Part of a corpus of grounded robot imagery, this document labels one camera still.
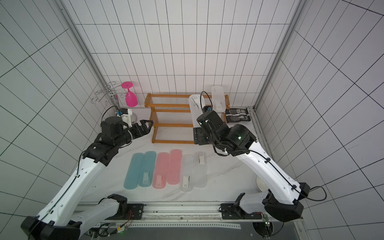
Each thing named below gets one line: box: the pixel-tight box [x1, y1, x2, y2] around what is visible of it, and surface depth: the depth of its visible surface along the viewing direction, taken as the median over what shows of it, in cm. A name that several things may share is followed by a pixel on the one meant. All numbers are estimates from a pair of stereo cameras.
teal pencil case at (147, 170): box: [138, 151, 157, 188], surface depth 89 cm
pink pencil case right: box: [167, 149, 183, 185], surface depth 89 cm
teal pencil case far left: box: [123, 152, 145, 190], surface depth 87 cm
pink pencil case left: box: [152, 152, 170, 189], surface depth 87 cm
